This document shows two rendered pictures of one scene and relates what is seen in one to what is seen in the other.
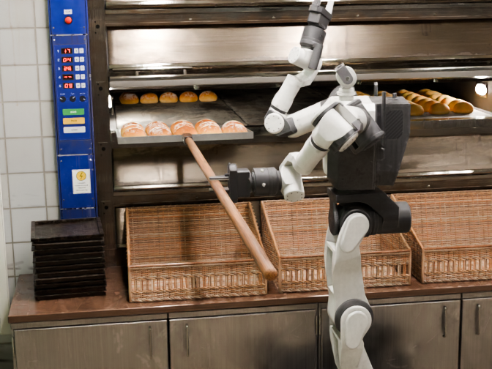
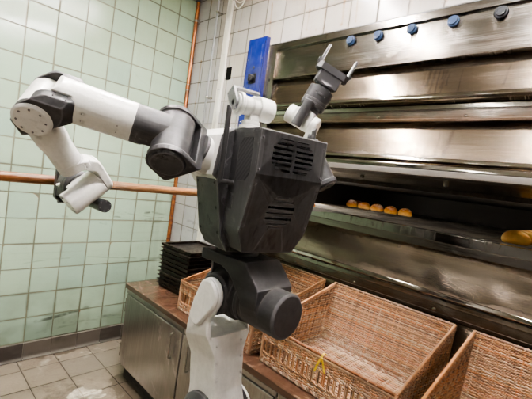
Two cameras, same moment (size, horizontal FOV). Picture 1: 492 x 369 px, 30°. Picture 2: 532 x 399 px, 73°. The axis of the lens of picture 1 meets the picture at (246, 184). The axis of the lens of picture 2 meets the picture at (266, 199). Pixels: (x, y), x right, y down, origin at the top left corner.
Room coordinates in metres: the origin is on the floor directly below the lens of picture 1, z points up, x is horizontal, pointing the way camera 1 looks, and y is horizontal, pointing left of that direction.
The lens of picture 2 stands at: (2.61, -1.19, 1.29)
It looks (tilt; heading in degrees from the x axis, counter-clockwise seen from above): 3 degrees down; 52
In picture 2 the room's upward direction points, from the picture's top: 8 degrees clockwise
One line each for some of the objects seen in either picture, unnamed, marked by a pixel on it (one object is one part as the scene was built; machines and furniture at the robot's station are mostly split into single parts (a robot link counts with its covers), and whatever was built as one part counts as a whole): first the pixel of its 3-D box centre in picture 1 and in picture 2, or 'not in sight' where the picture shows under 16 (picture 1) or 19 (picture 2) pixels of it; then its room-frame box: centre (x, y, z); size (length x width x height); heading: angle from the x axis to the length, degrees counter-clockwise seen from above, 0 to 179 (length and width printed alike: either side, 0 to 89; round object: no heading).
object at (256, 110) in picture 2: (345, 80); (254, 112); (3.17, -0.35, 1.47); 0.10 x 0.07 x 0.09; 178
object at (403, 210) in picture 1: (369, 211); (249, 287); (3.18, -0.44, 1.00); 0.28 x 0.13 x 0.18; 99
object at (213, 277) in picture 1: (193, 249); (250, 294); (3.68, 0.22, 0.72); 0.56 x 0.49 x 0.28; 98
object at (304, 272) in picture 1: (332, 241); (355, 343); (3.78, -0.37, 0.72); 0.56 x 0.49 x 0.28; 98
